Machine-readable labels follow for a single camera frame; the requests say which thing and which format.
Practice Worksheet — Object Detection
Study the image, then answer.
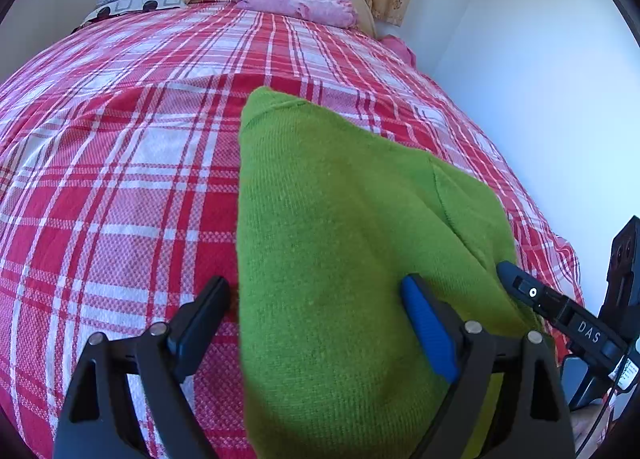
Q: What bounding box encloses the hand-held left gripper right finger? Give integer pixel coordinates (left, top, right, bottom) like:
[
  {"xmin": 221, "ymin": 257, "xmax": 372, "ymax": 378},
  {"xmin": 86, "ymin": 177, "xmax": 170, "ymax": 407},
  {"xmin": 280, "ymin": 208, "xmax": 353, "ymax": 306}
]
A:
[{"xmin": 400, "ymin": 273, "xmax": 576, "ymax": 459}]

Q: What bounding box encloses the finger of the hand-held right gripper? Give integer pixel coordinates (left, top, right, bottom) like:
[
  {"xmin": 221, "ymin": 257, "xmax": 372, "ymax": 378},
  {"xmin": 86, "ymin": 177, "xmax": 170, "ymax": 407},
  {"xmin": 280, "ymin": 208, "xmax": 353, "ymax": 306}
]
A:
[{"xmin": 496, "ymin": 260, "xmax": 630, "ymax": 366}]

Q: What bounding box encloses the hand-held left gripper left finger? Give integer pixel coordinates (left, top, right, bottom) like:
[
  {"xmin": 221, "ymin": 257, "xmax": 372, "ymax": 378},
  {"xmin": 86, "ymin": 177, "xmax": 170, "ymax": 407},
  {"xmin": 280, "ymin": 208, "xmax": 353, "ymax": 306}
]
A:
[{"xmin": 52, "ymin": 276, "xmax": 232, "ymax": 459}]

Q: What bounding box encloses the green orange striped knit sweater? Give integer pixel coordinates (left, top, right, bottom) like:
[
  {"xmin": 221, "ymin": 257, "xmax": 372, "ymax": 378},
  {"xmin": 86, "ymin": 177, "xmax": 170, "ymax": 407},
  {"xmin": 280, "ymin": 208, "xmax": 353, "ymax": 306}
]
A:
[{"xmin": 237, "ymin": 86, "xmax": 556, "ymax": 459}]

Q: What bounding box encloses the red plaid bed cover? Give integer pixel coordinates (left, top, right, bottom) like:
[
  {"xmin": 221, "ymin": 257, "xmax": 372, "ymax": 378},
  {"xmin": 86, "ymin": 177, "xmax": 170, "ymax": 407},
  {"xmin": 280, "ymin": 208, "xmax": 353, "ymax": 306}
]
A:
[{"xmin": 0, "ymin": 1, "xmax": 586, "ymax": 459}]

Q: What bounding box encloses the small pink pillow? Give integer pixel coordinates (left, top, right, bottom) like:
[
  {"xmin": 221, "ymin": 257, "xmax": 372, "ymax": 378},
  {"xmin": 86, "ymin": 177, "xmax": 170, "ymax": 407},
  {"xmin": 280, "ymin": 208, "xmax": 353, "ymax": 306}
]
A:
[{"xmin": 382, "ymin": 36, "xmax": 418, "ymax": 67}]

